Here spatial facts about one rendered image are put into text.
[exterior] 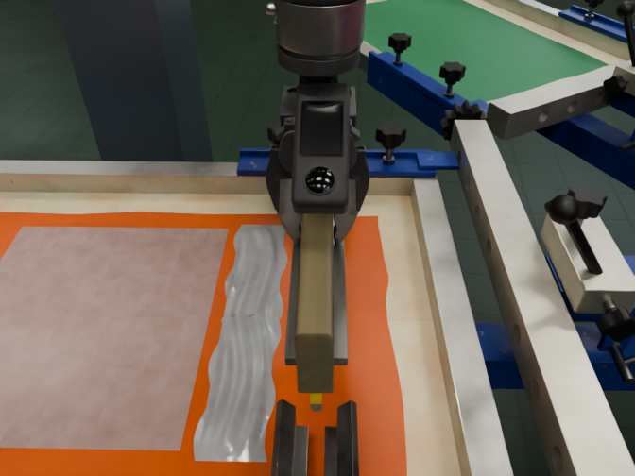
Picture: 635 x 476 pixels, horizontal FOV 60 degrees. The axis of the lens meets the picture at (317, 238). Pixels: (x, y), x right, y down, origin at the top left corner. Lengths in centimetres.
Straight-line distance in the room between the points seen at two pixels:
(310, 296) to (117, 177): 52
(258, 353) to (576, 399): 33
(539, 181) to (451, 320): 214
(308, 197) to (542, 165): 248
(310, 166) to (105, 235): 45
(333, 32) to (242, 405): 37
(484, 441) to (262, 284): 32
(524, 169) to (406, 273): 212
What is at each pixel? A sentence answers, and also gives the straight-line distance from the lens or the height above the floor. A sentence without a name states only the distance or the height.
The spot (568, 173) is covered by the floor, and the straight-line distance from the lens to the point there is 287.
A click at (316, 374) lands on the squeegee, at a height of 109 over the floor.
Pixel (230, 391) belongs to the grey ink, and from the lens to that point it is 62.
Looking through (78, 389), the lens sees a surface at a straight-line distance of 67.
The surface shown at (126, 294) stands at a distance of 74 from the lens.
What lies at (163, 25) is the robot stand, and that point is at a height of 111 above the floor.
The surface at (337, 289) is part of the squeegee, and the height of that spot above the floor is 107.
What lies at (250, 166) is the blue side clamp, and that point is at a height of 100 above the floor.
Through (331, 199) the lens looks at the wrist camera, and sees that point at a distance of 44.
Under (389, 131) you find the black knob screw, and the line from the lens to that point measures 82.
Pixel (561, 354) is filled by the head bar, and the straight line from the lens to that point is 58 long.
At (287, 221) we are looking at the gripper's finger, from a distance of 57.
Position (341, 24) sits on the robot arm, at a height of 131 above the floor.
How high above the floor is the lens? 147
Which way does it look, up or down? 41 degrees down
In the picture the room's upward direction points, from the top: straight up
